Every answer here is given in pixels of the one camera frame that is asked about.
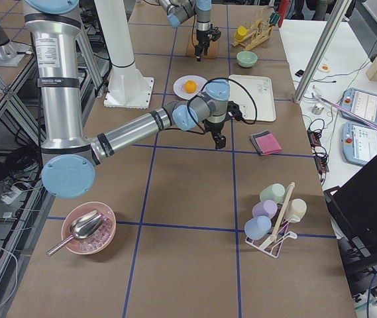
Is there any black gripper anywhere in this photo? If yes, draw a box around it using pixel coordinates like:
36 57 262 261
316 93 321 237
195 22 221 62
203 101 244 149

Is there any orange fruit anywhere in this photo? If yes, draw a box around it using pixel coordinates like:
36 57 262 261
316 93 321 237
184 79 197 93

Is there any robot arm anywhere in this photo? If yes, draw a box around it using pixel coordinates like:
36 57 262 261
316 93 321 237
23 1 236 199
155 0 221 62

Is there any cream bear tray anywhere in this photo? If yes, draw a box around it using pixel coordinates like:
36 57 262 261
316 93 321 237
229 74 276 122

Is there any wooden cutting board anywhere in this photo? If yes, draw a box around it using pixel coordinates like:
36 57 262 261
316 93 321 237
186 32 220 59

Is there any yellow cup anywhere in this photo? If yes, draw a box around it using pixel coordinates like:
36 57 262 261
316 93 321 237
234 25 248 42

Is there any green bowl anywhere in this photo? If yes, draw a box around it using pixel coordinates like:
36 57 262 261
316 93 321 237
236 51 258 68

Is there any white round plate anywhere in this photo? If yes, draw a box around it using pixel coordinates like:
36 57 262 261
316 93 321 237
173 75 207 100

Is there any pink cloth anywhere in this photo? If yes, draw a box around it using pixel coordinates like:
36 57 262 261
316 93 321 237
256 134 282 155

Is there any wooden dish rack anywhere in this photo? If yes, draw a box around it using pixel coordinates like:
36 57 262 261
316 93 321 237
231 9 274 51

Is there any green cup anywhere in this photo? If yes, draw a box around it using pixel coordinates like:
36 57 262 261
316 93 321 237
259 184 286 204

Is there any purple cup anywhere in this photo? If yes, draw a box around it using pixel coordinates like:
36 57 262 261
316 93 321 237
252 199 278 219

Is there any blue cup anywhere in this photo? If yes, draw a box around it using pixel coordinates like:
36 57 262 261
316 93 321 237
244 215 272 240

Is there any beige cup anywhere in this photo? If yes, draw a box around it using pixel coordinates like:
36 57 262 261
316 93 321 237
284 198 307 219

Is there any lower teach pendant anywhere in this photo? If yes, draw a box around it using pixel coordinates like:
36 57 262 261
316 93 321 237
342 121 377 166

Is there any teach pendant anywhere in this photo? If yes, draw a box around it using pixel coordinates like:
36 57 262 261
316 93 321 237
340 87 377 124
342 121 377 166

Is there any upper teach pendant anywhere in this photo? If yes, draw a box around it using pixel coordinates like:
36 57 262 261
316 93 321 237
340 87 377 124

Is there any black laptop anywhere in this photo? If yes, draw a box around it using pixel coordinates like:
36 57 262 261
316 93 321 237
325 155 377 263

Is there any metal scoop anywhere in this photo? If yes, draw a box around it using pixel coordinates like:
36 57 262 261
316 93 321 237
46 210 105 256

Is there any pink bowl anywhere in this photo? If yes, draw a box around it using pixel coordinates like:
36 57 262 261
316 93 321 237
61 201 117 255

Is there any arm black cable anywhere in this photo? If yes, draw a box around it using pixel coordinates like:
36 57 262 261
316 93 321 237
171 78 259 135

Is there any wooden rack handle rod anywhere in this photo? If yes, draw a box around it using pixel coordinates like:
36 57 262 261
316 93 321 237
268 182 296 242

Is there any white wire cup rack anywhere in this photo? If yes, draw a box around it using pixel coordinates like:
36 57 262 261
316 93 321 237
244 215 301 258

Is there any aluminium frame post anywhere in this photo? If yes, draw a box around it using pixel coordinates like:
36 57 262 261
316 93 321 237
293 0 352 104

